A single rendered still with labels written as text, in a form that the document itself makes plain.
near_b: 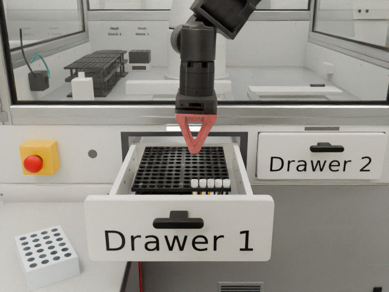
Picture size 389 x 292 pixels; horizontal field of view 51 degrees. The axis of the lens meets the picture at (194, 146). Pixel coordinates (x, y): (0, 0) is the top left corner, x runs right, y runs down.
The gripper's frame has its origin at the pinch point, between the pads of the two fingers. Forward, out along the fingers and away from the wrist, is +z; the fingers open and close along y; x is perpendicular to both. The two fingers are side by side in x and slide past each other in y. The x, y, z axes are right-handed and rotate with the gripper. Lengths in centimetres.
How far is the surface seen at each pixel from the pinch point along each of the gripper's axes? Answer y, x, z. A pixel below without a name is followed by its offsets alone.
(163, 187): 0.5, -5.2, 7.7
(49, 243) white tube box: 1.1, -26.0, 19.3
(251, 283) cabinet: -24, 17, 45
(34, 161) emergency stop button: -15.8, -34.3, 9.9
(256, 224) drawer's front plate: 10.7, 9.8, 9.0
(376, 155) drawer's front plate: -21.3, 42.1, 7.6
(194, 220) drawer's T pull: 14.1, 0.3, 6.8
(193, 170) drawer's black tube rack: -7.7, 0.0, 7.5
